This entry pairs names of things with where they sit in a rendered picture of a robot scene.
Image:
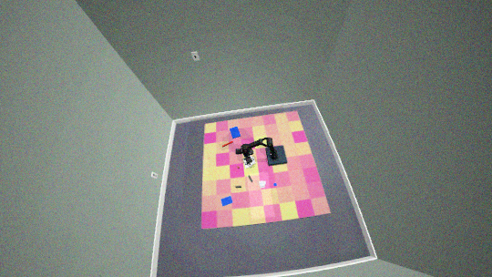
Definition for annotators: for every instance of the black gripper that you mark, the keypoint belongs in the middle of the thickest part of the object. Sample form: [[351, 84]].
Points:
[[248, 159]]

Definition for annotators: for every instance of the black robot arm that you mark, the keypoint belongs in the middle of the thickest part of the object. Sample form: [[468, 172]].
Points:
[[247, 148]]

